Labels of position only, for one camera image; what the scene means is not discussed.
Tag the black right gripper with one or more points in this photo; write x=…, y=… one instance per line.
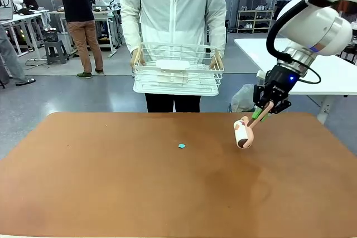
x=280, y=82

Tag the peach lint roller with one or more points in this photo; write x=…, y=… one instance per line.
x=244, y=135

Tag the person's left forearm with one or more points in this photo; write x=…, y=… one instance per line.
x=219, y=34

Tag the person's right forearm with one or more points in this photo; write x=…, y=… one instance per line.
x=131, y=34

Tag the person's left hand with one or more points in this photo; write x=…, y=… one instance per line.
x=217, y=61

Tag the person's right hand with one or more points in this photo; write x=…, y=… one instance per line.
x=138, y=59

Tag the clear plastic bag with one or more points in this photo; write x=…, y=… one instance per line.
x=242, y=100

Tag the large white table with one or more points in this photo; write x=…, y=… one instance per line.
x=329, y=79

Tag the wooden shoe rack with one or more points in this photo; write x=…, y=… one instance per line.
x=255, y=20

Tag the person's black trousers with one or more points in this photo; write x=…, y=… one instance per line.
x=173, y=104

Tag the small teal paper scrap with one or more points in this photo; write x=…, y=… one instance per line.
x=182, y=145

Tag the black bags pile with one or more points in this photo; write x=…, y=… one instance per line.
x=281, y=6

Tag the person in white jacket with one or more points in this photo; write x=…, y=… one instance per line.
x=173, y=12

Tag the white background desk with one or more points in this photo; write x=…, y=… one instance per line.
x=19, y=20
x=103, y=15

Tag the man in brown trousers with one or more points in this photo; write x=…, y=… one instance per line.
x=78, y=12

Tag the grey plastic stool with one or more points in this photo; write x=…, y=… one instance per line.
x=55, y=52

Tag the black mesh basket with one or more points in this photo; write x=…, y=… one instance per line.
x=50, y=35

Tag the man in grey jeans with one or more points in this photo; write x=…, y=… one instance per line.
x=11, y=59

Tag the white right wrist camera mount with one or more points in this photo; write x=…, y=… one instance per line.
x=260, y=74

